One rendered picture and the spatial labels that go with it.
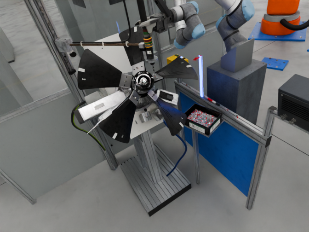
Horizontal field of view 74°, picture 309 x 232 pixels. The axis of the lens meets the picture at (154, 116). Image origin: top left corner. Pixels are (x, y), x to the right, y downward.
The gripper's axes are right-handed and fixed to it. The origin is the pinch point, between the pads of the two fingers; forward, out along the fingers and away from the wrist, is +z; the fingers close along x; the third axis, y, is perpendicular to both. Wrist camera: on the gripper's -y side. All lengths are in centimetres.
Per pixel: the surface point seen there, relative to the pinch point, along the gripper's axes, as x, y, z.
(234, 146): -33, 91, -39
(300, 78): -60, 25, -41
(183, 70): -3.7, 33.4, -21.1
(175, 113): -16, 52, -4
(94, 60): 9.5, 12.6, 25.5
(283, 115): -61, 41, -34
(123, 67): 28.4, 31.6, 5.7
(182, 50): 70, 60, -74
